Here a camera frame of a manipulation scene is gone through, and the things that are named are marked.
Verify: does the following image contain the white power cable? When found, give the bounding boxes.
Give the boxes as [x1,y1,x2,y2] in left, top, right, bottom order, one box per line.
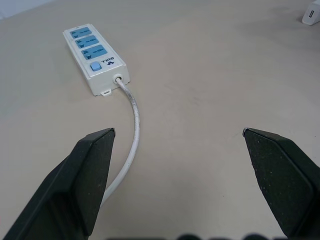
[100,77,141,210]

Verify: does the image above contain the white power strip blue sockets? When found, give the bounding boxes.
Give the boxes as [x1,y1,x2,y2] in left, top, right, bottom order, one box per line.
[62,24,130,98]

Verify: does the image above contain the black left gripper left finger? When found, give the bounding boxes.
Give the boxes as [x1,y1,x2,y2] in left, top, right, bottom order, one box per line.
[0,127,116,240]

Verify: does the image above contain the white USB charger plug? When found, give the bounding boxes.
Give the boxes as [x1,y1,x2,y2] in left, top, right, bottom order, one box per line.
[301,1,320,26]

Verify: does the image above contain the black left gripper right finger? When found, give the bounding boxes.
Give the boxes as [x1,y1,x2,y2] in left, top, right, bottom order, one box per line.
[242,127,320,238]

